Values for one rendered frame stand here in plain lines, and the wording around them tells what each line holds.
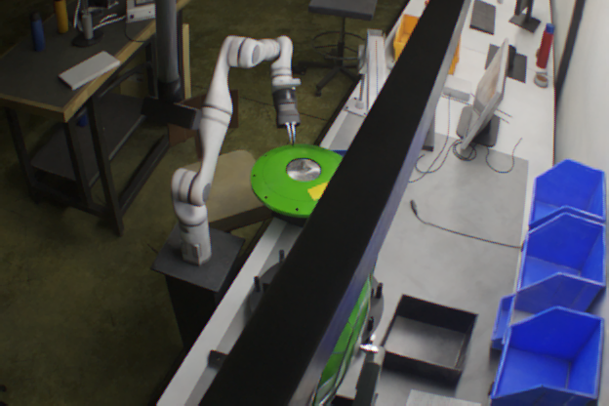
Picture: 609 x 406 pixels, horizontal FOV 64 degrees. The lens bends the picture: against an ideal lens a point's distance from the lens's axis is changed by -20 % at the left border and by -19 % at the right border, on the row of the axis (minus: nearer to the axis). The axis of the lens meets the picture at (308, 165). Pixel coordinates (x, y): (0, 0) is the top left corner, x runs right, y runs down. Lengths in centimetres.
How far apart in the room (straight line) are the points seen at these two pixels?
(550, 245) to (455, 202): 66
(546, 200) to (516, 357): 55
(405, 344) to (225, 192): 111
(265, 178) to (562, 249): 92
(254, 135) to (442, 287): 218
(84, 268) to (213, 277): 135
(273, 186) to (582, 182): 92
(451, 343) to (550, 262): 38
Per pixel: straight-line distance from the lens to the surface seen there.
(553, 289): 131
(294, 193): 172
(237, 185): 243
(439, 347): 163
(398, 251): 183
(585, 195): 166
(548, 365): 132
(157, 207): 326
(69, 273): 305
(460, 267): 184
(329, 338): 16
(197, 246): 178
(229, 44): 172
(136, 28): 291
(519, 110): 263
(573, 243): 147
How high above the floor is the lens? 227
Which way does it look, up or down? 41 degrees down
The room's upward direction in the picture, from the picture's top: 4 degrees clockwise
